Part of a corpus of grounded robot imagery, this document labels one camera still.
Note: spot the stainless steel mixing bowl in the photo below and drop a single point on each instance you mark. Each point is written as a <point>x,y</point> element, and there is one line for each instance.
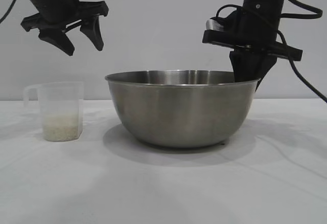
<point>178,111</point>

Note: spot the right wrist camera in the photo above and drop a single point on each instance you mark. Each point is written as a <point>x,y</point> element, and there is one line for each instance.
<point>214,24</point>

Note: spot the clear plastic measuring cup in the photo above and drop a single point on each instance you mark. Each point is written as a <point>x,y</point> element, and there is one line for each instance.
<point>61,98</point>

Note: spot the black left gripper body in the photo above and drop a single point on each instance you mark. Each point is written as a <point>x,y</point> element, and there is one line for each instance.
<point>52,4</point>

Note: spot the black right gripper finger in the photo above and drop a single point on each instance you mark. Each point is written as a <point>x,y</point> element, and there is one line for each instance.
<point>245,66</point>
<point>267,66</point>

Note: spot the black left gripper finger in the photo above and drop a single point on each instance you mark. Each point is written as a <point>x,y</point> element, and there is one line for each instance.
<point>57,40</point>
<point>94,33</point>

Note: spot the white uncooked rice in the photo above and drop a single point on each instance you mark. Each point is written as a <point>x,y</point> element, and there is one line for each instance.
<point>61,129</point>

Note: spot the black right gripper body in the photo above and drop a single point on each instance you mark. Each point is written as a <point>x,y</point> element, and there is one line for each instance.
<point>263,17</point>

